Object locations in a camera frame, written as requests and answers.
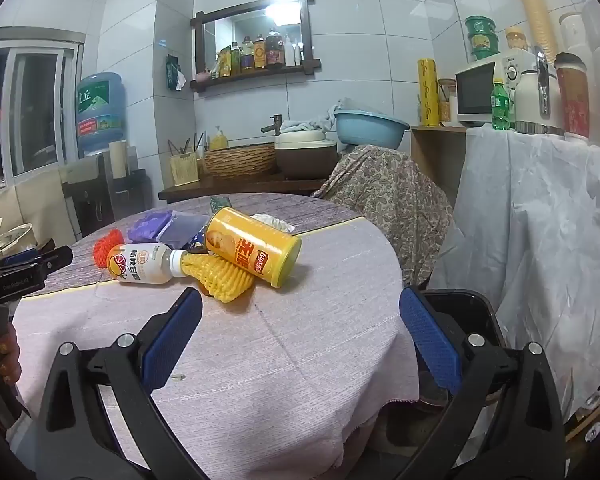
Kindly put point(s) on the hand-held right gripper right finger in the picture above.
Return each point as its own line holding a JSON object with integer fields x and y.
{"x": 430, "y": 340}

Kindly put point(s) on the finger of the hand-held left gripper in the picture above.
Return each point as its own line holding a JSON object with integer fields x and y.
{"x": 22, "y": 256}
{"x": 55, "y": 259}

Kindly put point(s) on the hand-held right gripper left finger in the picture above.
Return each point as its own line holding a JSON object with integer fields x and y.
{"x": 172, "y": 345}

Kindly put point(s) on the red foam fruit net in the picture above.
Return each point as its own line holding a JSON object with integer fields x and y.
{"x": 105, "y": 247}

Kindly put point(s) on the black trash bin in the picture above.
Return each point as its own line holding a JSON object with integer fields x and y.
{"x": 480, "y": 310}

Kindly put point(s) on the yellow foam fruit net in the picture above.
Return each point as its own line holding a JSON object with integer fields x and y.
{"x": 220, "y": 277}

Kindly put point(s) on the white drink bottle orange label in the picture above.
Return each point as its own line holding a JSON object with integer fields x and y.
{"x": 142, "y": 264}

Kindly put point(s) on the purple plastic packet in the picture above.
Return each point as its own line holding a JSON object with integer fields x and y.
{"x": 147, "y": 226}

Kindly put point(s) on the yellow chip can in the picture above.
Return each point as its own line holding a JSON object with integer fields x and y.
{"x": 252, "y": 247}

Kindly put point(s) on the white tissue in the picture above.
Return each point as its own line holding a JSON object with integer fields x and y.
{"x": 275, "y": 222}

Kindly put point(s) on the person's left hand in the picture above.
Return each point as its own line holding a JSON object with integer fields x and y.
{"x": 5, "y": 357}

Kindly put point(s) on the glass pot lid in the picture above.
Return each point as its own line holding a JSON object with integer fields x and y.
{"x": 5, "y": 240}

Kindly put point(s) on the beige cloth cover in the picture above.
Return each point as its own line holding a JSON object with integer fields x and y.
{"x": 25, "y": 200}

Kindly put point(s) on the water dispenser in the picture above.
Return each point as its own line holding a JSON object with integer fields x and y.
{"x": 95, "y": 200}

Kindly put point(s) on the paper roll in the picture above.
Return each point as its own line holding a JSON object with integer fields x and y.
{"x": 118, "y": 160}

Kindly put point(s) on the pink tablecloth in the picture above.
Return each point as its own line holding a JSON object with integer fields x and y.
{"x": 305, "y": 340}

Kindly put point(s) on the window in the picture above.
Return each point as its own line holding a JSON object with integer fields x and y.
{"x": 40, "y": 110}

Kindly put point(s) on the green drink carton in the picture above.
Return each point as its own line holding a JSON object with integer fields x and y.
{"x": 220, "y": 203}

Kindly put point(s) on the floral cloth cover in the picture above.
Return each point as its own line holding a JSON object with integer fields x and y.
{"x": 390, "y": 195}

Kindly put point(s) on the white cloth cover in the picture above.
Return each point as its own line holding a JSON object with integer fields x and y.
{"x": 540, "y": 235}

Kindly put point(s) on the blue water jug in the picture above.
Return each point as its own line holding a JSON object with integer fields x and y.
{"x": 101, "y": 110}

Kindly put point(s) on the beige chopstick holder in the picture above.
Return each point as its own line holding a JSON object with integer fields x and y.
{"x": 184, "y": 170}

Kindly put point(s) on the dark wooden counter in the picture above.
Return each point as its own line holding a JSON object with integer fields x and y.
{"x": 240, "y": 186}

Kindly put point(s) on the grey striped tablecloth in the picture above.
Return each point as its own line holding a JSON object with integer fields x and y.
{"x": 280, "y": 205}

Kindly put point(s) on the wooden cabinet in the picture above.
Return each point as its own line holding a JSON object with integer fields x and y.
{"x": 435, "y": 160}

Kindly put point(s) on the wicker basket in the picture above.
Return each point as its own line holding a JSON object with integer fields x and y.
{"x": 240, "y": 161}

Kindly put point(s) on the yellow soap pump bottle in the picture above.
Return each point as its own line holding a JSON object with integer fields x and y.
{"x": 219, "y": 140}

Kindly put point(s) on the blue plastic basin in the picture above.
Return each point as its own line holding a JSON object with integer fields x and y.
{"x": 370, "y": 127}

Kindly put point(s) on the brown sink with cream rim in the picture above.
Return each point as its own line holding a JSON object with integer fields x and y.
{"x": 305, "y": 157}

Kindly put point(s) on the green hanging tissue pack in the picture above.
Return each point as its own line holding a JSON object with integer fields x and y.
{"x": 174, "y": 72}

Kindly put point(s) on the glass jar with wooden lid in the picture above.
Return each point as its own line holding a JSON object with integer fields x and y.
{"x": 446, "y": 102}

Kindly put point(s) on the green soda bottle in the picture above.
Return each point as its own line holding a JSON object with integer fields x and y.
{"x": 500, "y": 107}

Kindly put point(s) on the bronze faucet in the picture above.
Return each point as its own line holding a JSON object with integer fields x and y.
{"x": 275, "y": 124}

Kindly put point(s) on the grey towel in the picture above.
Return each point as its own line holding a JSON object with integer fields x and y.
{"x": 320, "y": 119}

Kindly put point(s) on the yellow wrap roll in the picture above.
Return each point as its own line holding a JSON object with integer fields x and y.
{"x": 428, "y": 92}

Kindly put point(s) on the white microwave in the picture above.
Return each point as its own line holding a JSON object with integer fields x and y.
{"x": 472, "y": 92}

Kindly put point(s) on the white kettle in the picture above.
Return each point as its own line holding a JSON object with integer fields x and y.
{"x": 530, "y": 97}

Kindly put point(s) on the red brown paper cup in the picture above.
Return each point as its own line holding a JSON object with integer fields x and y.
{"x": 572, "y": 100}

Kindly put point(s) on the green noodle bowl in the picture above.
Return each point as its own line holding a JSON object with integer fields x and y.
{"x": 481, "y": 41}
{"x": 480, "y": 25}
{"x": 482, "y": 55}

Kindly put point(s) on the row of bottles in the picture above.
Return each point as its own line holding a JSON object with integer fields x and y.
{"x": 260, "y": 52}

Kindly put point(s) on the orange noodle cup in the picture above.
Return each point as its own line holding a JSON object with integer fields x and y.
{"x": 516, "y": 39}

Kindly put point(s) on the wooden framed mirror shelf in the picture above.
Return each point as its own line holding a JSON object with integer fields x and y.
{"x": 307, "y": 30}

